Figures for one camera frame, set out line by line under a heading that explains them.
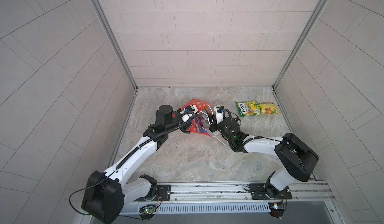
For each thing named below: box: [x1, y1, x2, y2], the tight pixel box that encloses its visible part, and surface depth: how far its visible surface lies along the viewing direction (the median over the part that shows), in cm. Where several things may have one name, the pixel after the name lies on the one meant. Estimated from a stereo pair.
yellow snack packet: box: [259, 102, 281, 116], surface depth 100 cm
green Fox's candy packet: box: [235, 100, 261, 117], surface depth 103 cm
